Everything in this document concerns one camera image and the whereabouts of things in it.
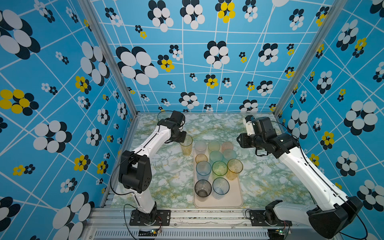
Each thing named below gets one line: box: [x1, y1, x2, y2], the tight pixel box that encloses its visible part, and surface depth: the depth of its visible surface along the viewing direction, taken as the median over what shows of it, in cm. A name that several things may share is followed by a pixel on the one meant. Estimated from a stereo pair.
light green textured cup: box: [208, 141, 221, 152], surface depth 93 cm
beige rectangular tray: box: [194, 149, 244, 208], surface depth 81 cm
